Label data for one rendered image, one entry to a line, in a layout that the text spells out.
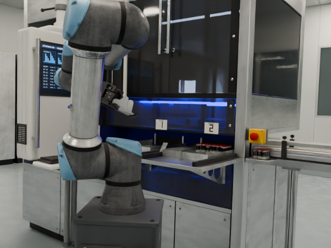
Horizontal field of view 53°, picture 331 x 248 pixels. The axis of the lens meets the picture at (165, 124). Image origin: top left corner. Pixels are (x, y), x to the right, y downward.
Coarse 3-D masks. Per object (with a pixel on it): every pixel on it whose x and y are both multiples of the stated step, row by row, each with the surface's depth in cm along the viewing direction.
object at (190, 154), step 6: (168, 150) 164; (174, 150) 174; (192, 150) 188; (168, 156) 164; (174, 156) 162; (186, 156) 158; (192, 156) 156; (198, 156) 154; (204, 156) 152; (210, 156) 153
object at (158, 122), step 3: (156, 120) 201; (159, 120) 199; (162, 120) 198; (165, 120) 197; (156, 123) 201; (159, 123) 200; (165, 123) 197; (156, 126) 201; (159, 126) 200; (165, 126) 197; (162, 129) 198; (165, 129) 197
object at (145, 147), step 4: (144, 140) 207; (148, 140) 210; (152, 140) 213; (144, 144) 207; (148, 144) 210; (152, 144) 213; (176, 144) 190; (180, 144) 193; (184, 144) 196; (144, 148) 173; (148, 148) 171; (152, 148) 172; (156, 148) 175; (160, 148) 178
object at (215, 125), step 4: (204, 124) 181; (208, 124) 179; (216, 124) 176; (204, 128) 181; (208, 128) 179; (216, 128) 177; (204, 132) 181; (208, 132) 179; (212, 132) 178; (216, 132) 177
